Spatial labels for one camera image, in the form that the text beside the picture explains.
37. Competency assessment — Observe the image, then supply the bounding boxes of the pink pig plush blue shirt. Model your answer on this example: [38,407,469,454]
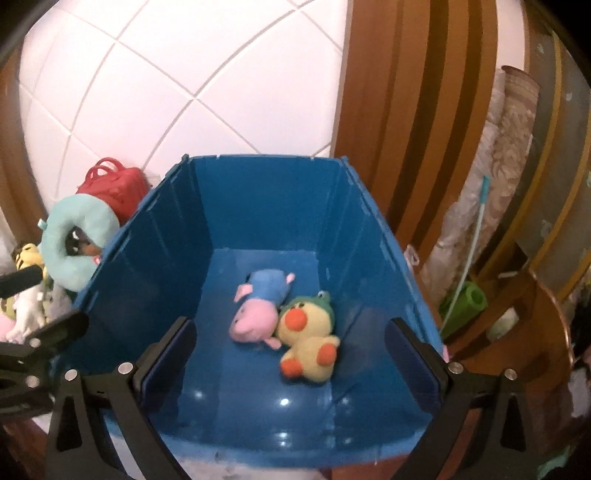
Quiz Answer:
[228,269,296,350]

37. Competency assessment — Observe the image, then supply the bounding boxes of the yellow duck plush green hat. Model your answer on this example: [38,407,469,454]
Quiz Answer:
[274,290,341,384]

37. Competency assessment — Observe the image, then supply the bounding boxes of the yellow striped plush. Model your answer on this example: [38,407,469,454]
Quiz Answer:
[13,243,48,278]

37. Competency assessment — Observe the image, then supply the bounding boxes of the white plush animal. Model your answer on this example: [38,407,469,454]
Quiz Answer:
[6,285,46,343]

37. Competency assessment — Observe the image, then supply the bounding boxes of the teal neck pillow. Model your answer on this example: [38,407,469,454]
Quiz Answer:
[39,194,120,292]

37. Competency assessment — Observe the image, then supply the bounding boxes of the wooden chair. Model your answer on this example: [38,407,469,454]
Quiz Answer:
[444,270,574,454]

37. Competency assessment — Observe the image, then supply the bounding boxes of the red handbag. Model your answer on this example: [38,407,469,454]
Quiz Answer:
[76,157,151,226]

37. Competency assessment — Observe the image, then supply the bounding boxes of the blue plastic crate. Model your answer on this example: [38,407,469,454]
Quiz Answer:
[52,156,441,468]

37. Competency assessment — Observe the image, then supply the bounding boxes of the rolled carpet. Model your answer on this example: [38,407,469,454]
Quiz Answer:
[420,65,540,304]

